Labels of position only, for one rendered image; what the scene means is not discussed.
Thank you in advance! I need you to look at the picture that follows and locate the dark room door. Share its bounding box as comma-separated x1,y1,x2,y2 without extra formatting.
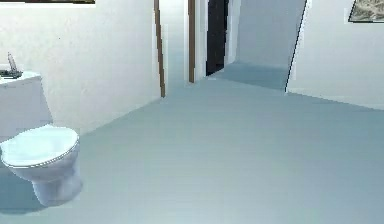
205,0,230,77

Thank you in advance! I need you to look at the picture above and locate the white toilet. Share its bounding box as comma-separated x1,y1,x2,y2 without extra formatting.
0,70,84,208

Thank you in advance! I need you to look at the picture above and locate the grey soap dish item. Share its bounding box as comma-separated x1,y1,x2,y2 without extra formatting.
0,51,24,80

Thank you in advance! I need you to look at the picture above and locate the dark framed wall picture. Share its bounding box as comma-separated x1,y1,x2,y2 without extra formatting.
25,0,96,5

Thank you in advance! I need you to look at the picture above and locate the framed grey wall picture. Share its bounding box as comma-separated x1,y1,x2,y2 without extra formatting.
347,0,384,24

